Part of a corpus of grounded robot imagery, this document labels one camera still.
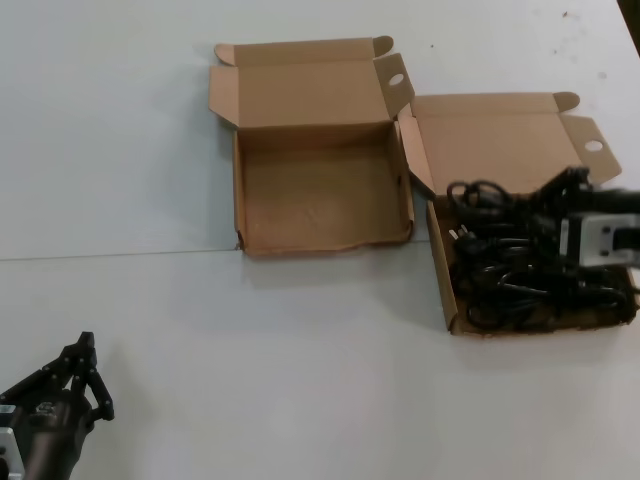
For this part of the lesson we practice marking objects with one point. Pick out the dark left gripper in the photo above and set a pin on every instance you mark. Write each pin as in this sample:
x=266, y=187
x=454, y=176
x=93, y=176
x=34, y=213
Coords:
x=50, y=435

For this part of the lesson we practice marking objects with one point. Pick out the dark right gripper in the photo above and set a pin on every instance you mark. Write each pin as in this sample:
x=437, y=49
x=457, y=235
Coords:
x=610, y=201

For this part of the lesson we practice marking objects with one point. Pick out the empty brown cardboard box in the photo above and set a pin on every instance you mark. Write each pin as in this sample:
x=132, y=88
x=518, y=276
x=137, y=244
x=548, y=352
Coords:
x=320, y=200

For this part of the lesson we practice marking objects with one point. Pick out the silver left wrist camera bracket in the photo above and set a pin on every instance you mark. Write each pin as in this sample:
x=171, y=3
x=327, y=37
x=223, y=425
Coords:
x=9, y=445

